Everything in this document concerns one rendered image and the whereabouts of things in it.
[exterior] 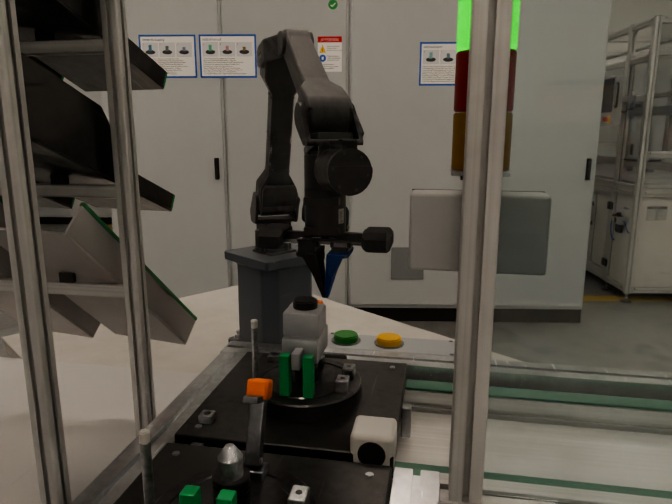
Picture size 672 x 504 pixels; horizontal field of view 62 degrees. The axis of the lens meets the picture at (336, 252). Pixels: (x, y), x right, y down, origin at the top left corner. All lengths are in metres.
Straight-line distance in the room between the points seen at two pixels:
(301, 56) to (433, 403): 0.52
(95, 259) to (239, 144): 3.09
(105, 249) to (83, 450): 0.32
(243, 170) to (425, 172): 1.19
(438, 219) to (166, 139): 3.43
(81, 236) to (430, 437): 0.48
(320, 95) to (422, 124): 2.96
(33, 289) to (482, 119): 0.41
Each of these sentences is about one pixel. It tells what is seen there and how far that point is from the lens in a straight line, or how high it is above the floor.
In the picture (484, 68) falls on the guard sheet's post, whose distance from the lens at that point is 0.47.
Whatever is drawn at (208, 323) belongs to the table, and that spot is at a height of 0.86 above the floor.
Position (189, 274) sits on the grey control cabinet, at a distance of 3.96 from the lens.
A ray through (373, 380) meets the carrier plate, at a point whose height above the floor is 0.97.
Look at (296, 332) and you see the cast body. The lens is 0.67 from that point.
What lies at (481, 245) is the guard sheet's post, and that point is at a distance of 0.49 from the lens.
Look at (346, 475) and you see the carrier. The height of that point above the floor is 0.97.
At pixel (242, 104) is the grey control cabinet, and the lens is 3.75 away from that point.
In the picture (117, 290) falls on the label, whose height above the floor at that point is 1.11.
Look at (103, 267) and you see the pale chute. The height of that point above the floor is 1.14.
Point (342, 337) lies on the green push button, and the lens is 0.90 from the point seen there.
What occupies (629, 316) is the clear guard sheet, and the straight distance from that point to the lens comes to 0.53.
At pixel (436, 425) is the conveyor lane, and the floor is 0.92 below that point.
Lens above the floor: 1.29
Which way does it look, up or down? 12 degrees down
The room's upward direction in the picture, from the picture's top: straight up
